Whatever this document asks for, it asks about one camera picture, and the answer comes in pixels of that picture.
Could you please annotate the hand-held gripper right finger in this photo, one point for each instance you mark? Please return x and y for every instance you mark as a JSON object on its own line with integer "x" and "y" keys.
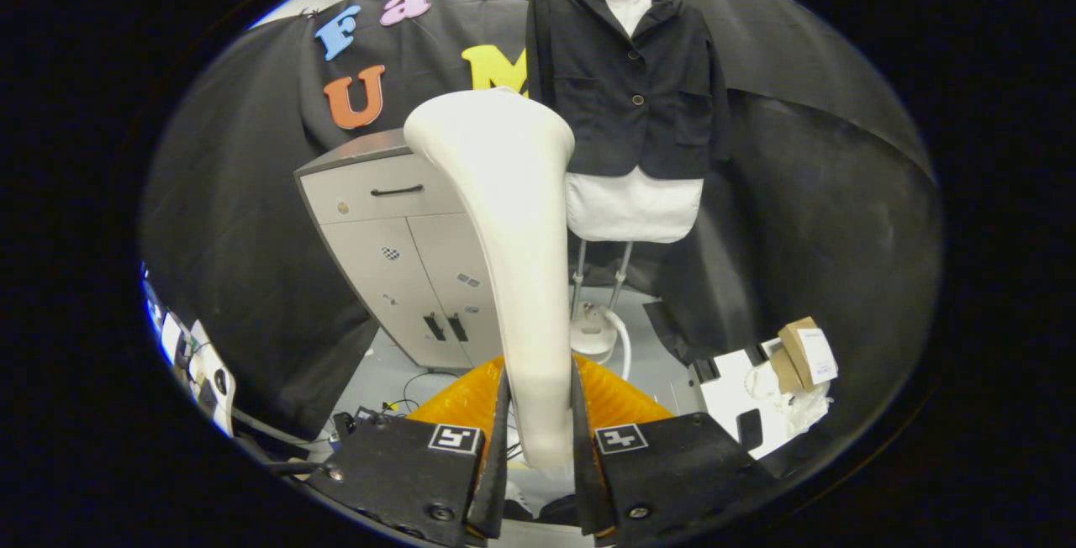
{"x": 588, "y": 497}

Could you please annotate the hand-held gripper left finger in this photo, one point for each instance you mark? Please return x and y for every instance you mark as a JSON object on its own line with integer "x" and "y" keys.
{"x": 492, "y": 497}

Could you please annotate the white garment steamer head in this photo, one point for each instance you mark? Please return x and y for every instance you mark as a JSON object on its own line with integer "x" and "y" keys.
{"x": 513, "y": 237}

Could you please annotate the black jacket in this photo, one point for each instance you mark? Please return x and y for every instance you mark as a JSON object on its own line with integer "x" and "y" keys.
{"x": 605, "y": 94}

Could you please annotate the white flat panel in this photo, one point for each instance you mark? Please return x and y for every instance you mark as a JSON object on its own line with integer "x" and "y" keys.
{"x": 723, "y": 397}

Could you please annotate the white plastic bag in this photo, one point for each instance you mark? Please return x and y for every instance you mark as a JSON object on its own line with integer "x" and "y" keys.
{"x": 799, "y": 413}

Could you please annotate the cardboard box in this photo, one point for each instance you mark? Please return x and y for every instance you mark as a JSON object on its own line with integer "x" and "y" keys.
{"x": 794, "y": 346}

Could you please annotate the grey cabinet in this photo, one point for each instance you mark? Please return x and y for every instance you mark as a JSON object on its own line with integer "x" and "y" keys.
{"x": 378, "y": 237}

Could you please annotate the black backdrop cloth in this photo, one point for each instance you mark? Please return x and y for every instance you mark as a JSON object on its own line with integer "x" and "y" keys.
{"x": 252, "y": 195}

